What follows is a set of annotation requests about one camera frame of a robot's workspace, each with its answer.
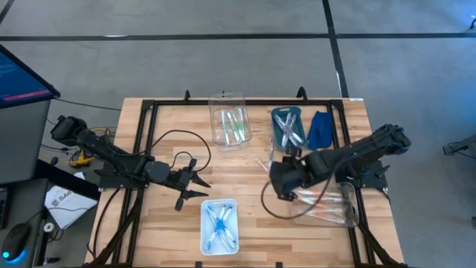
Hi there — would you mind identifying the thin black floor cable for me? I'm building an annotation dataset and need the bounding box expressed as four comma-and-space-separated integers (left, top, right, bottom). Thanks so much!
54, 97, 123, 112

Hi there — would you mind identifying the white plastic bin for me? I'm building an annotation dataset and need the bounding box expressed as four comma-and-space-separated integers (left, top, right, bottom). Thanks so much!
199, 198, 239, 256

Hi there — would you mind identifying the small clear plastic bin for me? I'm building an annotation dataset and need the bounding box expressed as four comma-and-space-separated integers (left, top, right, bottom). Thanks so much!
208, 92, 254, 153

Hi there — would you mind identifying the blue cloth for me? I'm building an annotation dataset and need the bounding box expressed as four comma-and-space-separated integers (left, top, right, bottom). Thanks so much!
307, 110, 334, 150

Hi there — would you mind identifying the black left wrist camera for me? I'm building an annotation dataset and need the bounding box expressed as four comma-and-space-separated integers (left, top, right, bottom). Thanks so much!
174, 169, 193, 189

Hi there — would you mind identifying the black metal table frame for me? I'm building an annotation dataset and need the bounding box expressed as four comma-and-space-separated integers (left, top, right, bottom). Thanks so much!
83, 97, 410, 268

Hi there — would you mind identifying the black left wrist camera cable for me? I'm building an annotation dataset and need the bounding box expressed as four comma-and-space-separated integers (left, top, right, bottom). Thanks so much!
143, 129, 212, 174

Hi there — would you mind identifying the computer monitor with blue screen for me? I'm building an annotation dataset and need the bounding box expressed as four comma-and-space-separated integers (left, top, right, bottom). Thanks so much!
0, 44, 62, 109

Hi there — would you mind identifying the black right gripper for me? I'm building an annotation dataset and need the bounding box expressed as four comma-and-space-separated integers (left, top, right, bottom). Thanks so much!
269, 156, 310, 202

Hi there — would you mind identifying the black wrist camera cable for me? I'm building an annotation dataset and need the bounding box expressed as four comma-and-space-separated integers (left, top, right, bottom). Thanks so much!
143, 129, 212, 174
260, 163, 341, 220

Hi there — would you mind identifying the yellow black tool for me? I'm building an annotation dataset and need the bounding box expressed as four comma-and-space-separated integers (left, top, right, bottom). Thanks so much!
68, 150, 94, 168

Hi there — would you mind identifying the black computer mouse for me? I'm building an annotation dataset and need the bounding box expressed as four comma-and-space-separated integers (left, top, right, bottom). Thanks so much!
1, 223, 31, 262

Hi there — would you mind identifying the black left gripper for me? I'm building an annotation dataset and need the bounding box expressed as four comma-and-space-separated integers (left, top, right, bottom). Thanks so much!
169, 159, 212, 211

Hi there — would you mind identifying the black desk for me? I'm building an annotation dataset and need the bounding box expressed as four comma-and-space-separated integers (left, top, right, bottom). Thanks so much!
0, 159, 101, 268

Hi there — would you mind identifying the teal plastic basket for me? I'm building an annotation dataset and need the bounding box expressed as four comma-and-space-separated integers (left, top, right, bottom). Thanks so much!
270, 106, 309, 152

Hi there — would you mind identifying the black looped floor cable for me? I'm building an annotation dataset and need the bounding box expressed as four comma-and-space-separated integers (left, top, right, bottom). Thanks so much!
441, 139, 476, 187

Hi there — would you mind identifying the thick dark cable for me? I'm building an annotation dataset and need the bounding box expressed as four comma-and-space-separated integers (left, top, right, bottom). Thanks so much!
86, 187, 126, 261

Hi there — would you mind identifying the large clear plastic bin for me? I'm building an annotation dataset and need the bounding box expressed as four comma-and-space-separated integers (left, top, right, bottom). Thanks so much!
289, 181, 361, 229

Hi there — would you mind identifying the white printed paper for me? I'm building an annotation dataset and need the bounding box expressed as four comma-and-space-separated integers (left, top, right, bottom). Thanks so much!
44, 171, 98, 230

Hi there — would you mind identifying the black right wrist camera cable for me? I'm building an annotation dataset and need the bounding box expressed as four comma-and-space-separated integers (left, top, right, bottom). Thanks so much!
260, 163, 341, 220

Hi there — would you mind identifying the gray stand leg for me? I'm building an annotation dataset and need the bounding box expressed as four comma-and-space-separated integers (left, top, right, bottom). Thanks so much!
442, 133, 476, 156

